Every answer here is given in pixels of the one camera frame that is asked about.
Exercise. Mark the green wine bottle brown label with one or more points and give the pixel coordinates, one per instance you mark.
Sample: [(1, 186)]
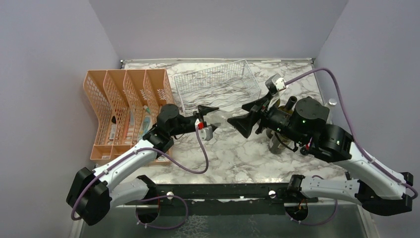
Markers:
[(279, 102)]

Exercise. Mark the orange plastic file organizer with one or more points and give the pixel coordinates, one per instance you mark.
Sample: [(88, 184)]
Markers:
[(126, 103)]

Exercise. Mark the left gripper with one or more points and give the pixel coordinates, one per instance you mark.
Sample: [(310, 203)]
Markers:
[(204, 110)]

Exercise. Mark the white wire wine rack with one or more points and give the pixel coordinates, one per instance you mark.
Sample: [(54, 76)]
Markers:
[(223, 86)]

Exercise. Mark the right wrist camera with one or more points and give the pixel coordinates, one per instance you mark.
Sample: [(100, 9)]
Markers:
[(275, 84)]

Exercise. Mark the clear bottle silver cap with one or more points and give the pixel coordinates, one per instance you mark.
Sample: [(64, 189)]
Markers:
[(330, 104)]

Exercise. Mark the green wine bottle white label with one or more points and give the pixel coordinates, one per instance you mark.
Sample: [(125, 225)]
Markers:
[(276, 143)]

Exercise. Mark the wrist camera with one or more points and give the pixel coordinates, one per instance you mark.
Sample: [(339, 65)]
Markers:
[(275, 84), (203, 133)]

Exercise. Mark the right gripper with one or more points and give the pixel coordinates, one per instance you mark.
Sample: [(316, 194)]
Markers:
[(244, 123)]

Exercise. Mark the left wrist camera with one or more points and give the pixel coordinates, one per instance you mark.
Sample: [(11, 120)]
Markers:
[(203, 133)]

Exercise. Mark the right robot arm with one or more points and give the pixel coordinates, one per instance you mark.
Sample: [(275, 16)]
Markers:
[(375, 187)]

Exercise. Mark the black mounting rail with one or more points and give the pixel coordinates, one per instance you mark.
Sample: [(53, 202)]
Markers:
[(218, 199)]

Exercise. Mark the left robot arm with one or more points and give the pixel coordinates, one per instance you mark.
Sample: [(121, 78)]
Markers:
[(93, 192)]

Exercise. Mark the dark green wine bottle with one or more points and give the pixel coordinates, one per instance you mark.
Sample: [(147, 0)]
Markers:
[(288, 107)]

